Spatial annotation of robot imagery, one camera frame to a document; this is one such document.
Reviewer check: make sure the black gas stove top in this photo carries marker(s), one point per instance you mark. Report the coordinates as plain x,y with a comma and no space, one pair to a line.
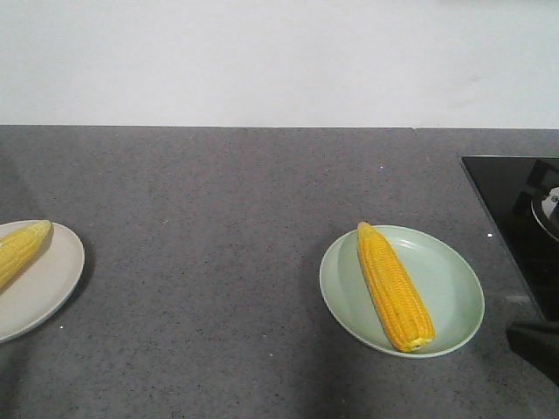
521,196

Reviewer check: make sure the yellow corn cob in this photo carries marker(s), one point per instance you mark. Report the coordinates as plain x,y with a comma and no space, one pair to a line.
20,246
403,315

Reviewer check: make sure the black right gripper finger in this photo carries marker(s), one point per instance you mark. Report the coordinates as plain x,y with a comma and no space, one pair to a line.
536,343

